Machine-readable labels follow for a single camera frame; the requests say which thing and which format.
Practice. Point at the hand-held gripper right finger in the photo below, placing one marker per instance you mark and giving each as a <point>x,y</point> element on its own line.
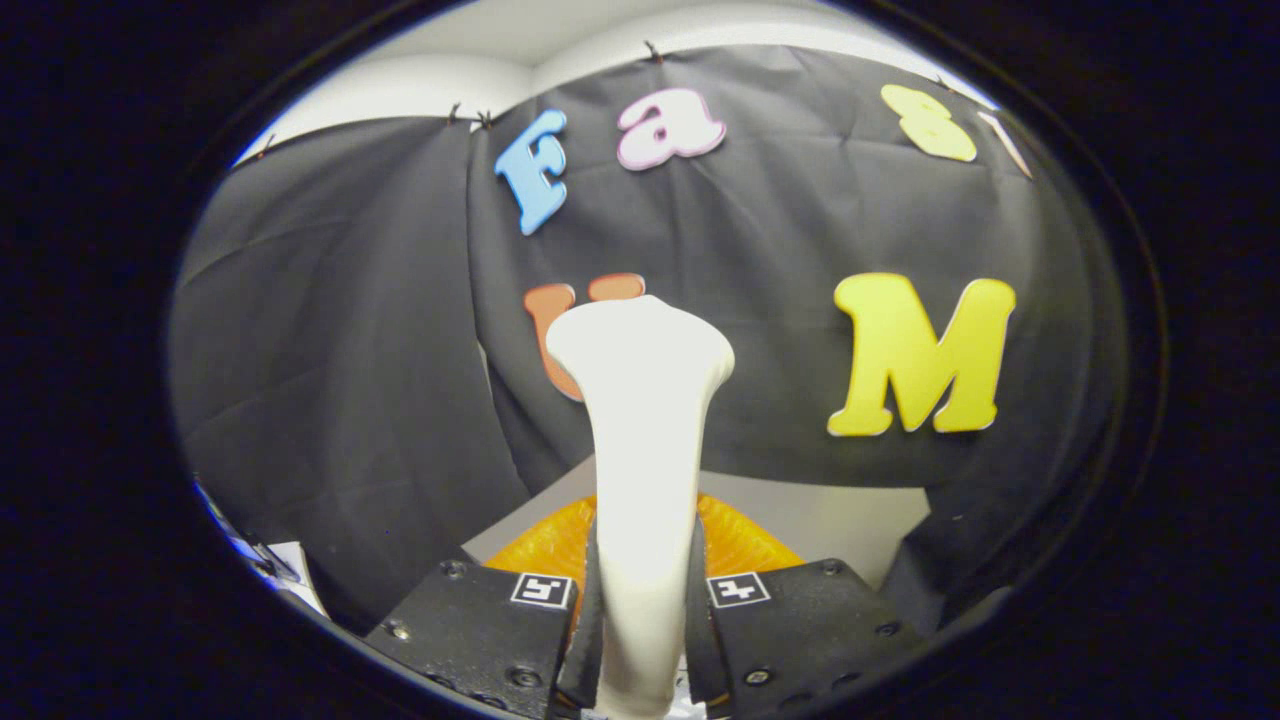
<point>800,630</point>

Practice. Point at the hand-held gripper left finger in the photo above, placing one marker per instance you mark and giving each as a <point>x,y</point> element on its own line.
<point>480,630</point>

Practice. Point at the white garment steamer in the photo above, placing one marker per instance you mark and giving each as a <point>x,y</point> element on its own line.
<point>645,450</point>

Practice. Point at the black backdrop cloth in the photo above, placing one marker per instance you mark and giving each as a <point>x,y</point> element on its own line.
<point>350,350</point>

